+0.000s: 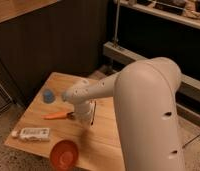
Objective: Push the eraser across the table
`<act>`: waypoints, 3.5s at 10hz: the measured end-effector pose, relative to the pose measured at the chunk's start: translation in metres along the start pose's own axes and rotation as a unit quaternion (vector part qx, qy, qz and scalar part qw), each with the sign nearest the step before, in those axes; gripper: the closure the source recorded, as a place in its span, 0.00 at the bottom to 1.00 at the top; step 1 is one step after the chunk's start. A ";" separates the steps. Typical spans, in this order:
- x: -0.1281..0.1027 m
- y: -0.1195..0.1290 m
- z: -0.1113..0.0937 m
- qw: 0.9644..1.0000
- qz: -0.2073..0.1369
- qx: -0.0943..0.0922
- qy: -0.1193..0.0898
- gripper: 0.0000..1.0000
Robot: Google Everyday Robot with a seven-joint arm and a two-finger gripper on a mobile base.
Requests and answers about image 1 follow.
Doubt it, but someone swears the white tube with label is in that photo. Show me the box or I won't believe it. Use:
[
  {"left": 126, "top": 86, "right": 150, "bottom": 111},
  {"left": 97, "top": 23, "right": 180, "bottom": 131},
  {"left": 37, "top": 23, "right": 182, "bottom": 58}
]
[{"left": 11, "top": 127, "right": 50, "bottom": 141}]

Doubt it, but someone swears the grey metal shelf rack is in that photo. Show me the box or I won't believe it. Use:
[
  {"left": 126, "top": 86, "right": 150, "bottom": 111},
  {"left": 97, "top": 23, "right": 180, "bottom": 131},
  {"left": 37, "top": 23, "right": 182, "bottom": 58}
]
[{"left": 103, "top": 0, "right": 200, "bottom": 126}]

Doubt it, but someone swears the blue plastic cup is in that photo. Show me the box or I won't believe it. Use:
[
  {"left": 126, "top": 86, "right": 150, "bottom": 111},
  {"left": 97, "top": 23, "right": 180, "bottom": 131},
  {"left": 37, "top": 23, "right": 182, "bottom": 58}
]
[{"left": 43, "top": 89, "right": 55, "bottom": 103}]

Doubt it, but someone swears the orange toy carrot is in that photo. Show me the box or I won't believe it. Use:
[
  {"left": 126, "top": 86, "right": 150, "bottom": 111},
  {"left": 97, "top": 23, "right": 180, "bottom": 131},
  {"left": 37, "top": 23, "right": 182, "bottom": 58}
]
[{"left": 43, "top": 112, "right": 73, "bottom": 120}]

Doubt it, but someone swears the red plastic bowl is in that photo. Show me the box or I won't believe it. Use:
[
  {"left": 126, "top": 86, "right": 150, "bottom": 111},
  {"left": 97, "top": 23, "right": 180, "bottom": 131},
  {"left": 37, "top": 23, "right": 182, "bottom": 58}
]
[{"left": 49, "top": 140, "right": 79, "bottom": 171}]

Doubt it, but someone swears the wooden countertop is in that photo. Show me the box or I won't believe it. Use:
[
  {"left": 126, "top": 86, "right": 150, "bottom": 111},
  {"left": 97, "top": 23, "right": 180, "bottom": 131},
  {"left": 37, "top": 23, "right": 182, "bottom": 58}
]
[{"left": 0, "top": 0, "right": 59, "bottom": 23}]

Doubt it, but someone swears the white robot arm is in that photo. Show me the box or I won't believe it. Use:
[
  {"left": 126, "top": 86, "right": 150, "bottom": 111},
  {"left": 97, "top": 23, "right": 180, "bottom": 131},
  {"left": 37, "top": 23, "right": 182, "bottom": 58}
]
[{"left": 63, "top": 57, "right": 185, "bottom": 171}]

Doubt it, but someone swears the black whiteboard eraser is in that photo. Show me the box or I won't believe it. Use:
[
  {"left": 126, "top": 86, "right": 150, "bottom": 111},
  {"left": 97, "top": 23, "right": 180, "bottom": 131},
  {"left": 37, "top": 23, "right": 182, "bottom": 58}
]
[{"left": 90, "top": 101, "right": 97, "bottom": 125}]

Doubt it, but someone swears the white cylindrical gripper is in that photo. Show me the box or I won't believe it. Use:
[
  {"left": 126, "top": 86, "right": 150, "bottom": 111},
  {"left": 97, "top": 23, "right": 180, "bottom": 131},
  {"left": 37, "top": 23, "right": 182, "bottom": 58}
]
[{"left": 74, "top": 101, "right": 94, "bottom": 122}]

